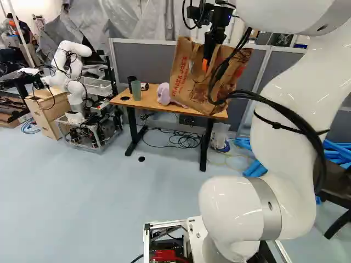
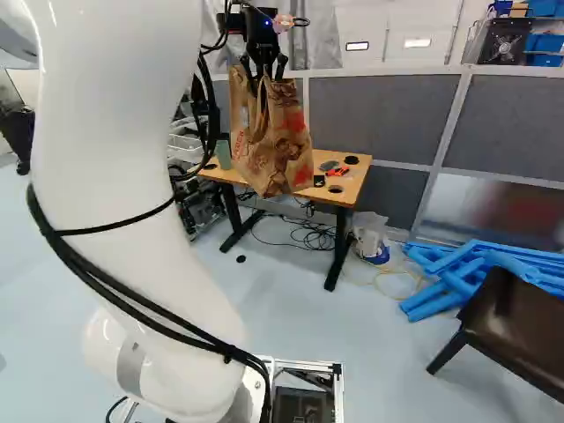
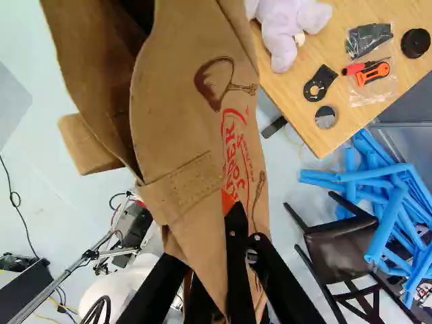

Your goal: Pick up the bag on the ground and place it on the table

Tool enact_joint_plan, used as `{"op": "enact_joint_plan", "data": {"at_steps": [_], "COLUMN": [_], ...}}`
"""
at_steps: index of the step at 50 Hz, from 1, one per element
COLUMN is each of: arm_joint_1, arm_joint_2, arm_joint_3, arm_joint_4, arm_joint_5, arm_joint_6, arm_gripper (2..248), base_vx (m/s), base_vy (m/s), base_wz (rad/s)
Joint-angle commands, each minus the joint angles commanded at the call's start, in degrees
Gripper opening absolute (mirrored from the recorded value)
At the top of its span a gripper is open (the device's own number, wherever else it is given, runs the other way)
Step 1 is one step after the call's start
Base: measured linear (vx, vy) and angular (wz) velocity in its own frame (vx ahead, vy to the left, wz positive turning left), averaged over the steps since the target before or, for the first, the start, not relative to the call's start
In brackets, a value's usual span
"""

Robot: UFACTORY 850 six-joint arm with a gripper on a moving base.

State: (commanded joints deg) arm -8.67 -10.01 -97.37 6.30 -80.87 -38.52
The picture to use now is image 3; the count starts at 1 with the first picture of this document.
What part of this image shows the wooden table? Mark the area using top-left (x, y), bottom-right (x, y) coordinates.
top-left (248, 0), bottom-right (432, 159)

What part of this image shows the blue tube frame pile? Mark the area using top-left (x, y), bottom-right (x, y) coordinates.
top-left (298, 128), bottom-right (432, 310)

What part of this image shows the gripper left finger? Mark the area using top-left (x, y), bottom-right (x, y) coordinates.
top-left (116, 252), bottom-right (203, 324)

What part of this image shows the brown canvas tote bag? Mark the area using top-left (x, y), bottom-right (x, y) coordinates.
top-left (39, 0), bottom-right (271, 324)

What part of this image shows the black ring bracket plate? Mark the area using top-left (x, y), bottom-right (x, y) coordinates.
top-left (302, 63), bottom-right (340, 102)

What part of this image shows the black floor cable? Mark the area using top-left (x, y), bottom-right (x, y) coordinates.
top-left (0, 154), bottom-right (43, 259)

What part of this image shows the dark brown chair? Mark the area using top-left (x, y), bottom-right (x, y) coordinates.
top-left (283, 190), bottom-right (432, 324)

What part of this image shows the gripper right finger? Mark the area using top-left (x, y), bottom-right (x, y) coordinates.
top-left (221, 191), bottom-right (325, 324)

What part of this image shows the orange scraper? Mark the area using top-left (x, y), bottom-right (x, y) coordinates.
top-left (354, 63), bottom-right (388, 88)

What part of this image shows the purple plush toy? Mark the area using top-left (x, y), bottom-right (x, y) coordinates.
top-left (244, 0), bottom-right (333, 74)

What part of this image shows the clear plastic bag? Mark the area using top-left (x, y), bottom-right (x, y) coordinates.
top-left (346, 56), bottom-right (400, 109)

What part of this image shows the black round disc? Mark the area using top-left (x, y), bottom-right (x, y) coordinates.
top-left (400, 27), bottom-right (432, 60)

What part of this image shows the plastic bag of black parts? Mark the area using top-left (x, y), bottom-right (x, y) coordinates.
top-left (344, 22), bottom-right (395, 61)

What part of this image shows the red and black utility knife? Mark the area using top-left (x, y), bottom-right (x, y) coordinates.
top-left (341, 57), bottom-right (392, 77)

